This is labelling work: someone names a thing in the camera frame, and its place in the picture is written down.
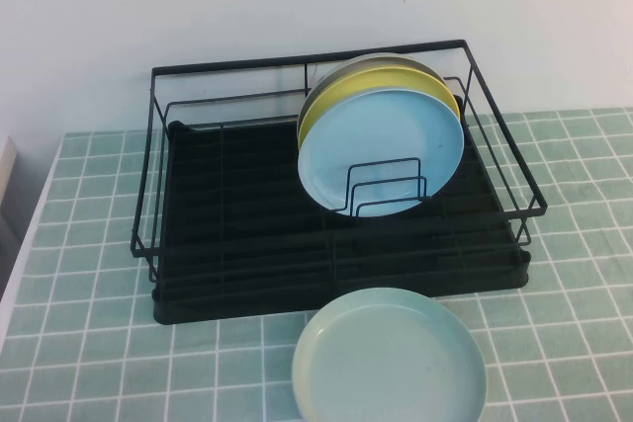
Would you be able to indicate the light blue plate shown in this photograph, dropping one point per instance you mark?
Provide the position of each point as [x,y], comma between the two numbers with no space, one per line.
[376,135]

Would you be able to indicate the yellow plate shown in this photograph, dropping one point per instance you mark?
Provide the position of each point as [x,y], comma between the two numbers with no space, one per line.
[346,84]

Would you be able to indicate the grey plate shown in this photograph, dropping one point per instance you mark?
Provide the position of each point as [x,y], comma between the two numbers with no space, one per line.
[366,59]

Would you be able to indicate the pale green plate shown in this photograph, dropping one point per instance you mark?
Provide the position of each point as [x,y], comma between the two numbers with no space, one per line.
[386,362]

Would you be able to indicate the green checkered tablecloth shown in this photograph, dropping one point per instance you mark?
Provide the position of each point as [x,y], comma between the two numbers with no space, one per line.
[99,367]

